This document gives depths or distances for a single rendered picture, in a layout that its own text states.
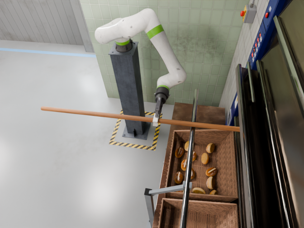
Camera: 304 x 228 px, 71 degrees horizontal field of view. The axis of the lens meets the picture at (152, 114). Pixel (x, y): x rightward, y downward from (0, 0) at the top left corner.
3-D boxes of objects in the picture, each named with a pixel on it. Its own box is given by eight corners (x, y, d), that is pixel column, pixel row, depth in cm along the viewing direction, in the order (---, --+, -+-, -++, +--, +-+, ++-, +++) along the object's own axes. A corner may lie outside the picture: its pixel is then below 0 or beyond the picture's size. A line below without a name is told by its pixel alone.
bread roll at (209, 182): (210, 187, 159) (204, 187, 162) (215, 191, 162) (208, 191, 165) (211, 174, 165) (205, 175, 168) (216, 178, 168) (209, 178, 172)
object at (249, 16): (251, 17, 169) (255, 4, 161) (252, 23, 163) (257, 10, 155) (241, 16, 170) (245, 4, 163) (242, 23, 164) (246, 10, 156)
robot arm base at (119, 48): (121, 35, 200) (120, 30, 195) (136, 36, 198) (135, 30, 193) (113, 51, 184) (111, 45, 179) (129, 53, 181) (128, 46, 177)
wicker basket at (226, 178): (226, 145, 190) (234, 127, 169) (229, 211, 154) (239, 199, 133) (172, 139, 197) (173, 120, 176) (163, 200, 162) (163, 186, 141)
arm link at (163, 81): (164, 85, 165) (155, 76, 160) (177, 79, 158) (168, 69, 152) (161, 98, 157) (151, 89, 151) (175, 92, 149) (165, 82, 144)
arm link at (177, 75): (154, 38, 150) (146, 41, 142) (166, 30, 143) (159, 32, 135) (178, 83, 157) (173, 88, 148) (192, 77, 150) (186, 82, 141)
